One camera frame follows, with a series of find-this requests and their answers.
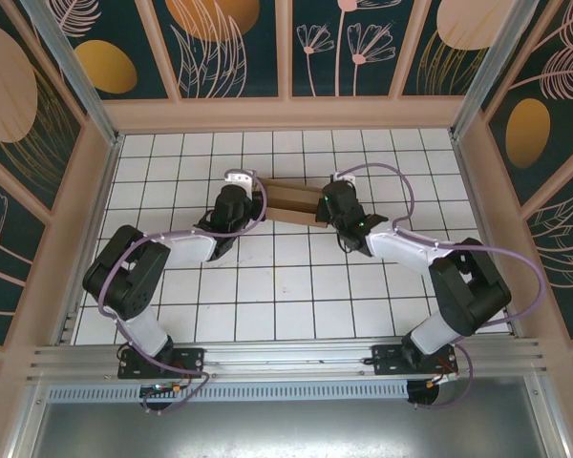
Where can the brown cardboard paper box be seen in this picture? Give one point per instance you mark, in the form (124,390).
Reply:
(291,195)

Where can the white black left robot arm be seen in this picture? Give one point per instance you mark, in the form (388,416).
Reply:
(124,272)

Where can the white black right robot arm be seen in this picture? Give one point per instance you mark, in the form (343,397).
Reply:
(473,286)

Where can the orange disc pink leaf panel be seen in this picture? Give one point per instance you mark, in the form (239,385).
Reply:
(210,19)

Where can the small circuit board green light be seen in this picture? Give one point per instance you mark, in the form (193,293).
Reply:
(164,389)

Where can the orange oval pink leaf panel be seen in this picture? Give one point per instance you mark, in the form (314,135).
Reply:
(530,129)

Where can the pale disc golden leaf panel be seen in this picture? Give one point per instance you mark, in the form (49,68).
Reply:
(9,95)
(458,24)

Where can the pink leaf outline panel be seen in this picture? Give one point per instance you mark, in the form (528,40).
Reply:
(563,248)

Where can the grey metal sheet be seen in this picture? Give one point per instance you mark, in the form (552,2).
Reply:
(286,429)

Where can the pink flower outline panel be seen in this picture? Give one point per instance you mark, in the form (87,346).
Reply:
(5,267)

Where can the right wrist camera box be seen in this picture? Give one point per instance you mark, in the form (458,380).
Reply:
(344,177)

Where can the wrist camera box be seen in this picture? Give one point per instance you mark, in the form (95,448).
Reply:
(344,177)
(239,178)

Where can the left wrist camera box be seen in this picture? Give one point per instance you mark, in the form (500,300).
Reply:
(239,178)

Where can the flower print wall panel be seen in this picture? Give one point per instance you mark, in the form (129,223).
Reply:
(324,71)

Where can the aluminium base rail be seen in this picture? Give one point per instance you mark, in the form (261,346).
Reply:
(286,358)

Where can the orange oval wall panel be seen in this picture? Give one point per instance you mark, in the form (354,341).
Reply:
(105,67)

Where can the aluminium corner post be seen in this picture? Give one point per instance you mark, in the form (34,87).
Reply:
(76,71)
(482,71)

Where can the aluminium frame bar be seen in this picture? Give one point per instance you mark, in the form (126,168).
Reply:
(556,415)
(21,424)

